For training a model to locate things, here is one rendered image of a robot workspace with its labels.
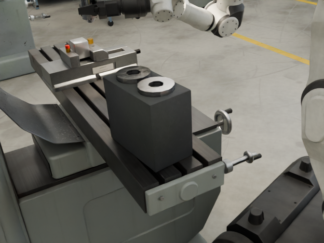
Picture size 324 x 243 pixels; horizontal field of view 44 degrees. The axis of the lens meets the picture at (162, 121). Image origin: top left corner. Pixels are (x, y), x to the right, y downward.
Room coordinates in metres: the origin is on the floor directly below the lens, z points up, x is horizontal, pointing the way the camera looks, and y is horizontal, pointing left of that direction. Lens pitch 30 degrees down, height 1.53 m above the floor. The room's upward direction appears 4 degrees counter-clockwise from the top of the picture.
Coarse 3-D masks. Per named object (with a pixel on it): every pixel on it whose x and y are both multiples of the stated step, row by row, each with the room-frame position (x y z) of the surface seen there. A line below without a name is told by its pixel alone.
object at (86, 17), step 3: (93, 0) 1.26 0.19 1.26; (81, 3) 1.26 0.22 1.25; (84, 3) 1.25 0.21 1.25; (87, 3) 1.25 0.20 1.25; (90, 3) 1.25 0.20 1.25; (93, 3) 1.26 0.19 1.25; (81, 6) 1.26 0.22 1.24; (84, 15) 1.25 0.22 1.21; (87, 15) 1.25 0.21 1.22; (90, 15) 1.25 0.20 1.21; (93, 15) 1.26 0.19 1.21; (96, 15) 1.27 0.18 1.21; (84, 18) 1.25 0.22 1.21; (87, 18) 1.25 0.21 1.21; (90, 18) 1.25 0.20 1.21; (93, 18) 1.25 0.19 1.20
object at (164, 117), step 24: (120, 72) 0.95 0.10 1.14; (144, 72) 0.94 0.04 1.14; (120, 96) 0.89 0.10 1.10; (144, 96) 0.83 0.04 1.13; (168, 96) 0.82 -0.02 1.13; (120, 120) 0.91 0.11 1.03; (144, 120) 0.81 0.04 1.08; (168, 120) 0.81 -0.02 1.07; (144, 144) 0.81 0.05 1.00; (168, 144) 0.81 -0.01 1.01
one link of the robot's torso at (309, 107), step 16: (304, 96) 0.95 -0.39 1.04; (320, 96) 0.91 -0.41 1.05; (304, 112) 0.94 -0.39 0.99; (320, 112) 0.90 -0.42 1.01; (304, 128) 0.94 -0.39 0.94; (320, 128) 0.90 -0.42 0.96; (304, 144) 0.95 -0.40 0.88; (320, 144) 0.90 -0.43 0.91; (320, 160) 0.93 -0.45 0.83; (320, 176) 0.93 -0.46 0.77
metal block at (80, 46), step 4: (72, 40) 1.43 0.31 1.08; (76, 40) 1.43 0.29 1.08; (80, 40) 1.42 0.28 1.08; (84, 40) 1.42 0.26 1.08; (72, 44) 1.41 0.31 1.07; (76, 44) 1.39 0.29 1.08; (80, 44) 1.40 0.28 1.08; (84, 44) 1.41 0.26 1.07; (88, 44) 1.41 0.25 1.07; (72, 48) 1.42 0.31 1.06; (76, 48) 1.39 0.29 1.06; (80, 48) 1.40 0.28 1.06; (84, 48) 1.41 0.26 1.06; (88, 48) 1.41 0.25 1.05; (76, 52) 1.39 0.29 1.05; (80, 52) 1.40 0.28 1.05; (84, 52) 1.41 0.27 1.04; (88, 52) 1.41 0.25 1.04; (80, 56) 1.40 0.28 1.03; (84, 56) 1.40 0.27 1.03; (88, 56) 1.41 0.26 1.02
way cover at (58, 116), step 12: (0, 96) 1.13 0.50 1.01; (12, 96) 1.27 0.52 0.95; (0, 108) 0.98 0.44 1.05; (24, 108) 1.21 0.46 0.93; (36, 108) 1.28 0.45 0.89; (48, 108) 1.30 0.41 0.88; (60, 108) 1.31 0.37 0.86; (12, 120) 0.99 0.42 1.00; (24, 120) 1.09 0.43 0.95; (36, 120) 1.16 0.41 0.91; (48, 120) 1.20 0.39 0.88; (60, 120) 1.21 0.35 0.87; (36, 132) 1.04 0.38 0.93; (48, 132) 1.10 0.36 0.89; (60, 132) 1.12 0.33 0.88; (72, 132) 1.13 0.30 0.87
